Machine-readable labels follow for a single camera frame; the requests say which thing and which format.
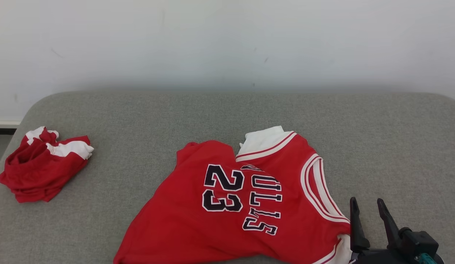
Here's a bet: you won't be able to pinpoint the white wall baseboard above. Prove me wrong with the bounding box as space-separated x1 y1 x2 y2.
0 120 21 135

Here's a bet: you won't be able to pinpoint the red basketball jersey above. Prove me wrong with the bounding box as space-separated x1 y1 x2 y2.
114 126 354 264

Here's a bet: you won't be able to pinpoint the red shorts with white stripes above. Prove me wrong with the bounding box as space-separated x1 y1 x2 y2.
0 126 95 203

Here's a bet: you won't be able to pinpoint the right camera cable teal plug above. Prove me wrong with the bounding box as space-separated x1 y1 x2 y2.
414 253 438 264

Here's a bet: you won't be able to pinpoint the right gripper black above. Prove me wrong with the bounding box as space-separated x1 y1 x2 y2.
350 197 411 264

